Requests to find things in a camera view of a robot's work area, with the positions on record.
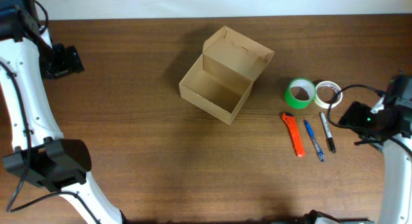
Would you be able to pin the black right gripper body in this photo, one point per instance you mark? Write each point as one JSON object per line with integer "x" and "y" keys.
{"x": 358, "y": 117}

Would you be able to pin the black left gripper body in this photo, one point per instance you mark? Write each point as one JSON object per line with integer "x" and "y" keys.
{"x": 60, "y": 62}

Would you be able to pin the white masking tape roll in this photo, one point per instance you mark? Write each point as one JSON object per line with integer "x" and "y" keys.
{"x": 331, "y": 85}

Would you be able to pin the orange utility knife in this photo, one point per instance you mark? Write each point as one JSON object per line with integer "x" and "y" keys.
{"x": 291, "y": 125}

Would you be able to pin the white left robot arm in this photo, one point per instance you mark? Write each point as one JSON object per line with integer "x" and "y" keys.
{"x": 42, "y": 156}

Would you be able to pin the blue ballpoint pen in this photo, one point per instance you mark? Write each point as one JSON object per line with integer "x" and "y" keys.
{"x": 318, "y": 149}

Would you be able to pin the green tape roll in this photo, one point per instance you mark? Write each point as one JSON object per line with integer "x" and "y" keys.
{"x": 304, "y": 84}

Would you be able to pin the black sharpie marker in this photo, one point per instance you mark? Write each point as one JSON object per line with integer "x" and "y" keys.
{"x": 328, "y": 133}

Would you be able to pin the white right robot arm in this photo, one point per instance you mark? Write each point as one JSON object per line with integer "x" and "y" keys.
{"x": 388, "y": 129}

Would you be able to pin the brown cardboard box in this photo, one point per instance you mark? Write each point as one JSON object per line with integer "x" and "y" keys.
{"x": 221, "y": 79}

